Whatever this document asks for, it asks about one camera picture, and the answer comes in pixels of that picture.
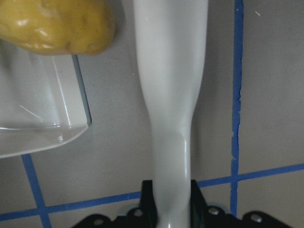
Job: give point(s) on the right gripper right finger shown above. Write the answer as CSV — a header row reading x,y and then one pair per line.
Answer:
x,y
199,216

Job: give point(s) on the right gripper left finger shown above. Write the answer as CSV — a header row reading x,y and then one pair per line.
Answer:
x,y
147,204

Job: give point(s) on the beige hand brush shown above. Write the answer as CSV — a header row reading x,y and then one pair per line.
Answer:
x,y
170,48

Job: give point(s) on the yellow potato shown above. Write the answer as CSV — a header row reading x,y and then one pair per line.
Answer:
x,y
58,27

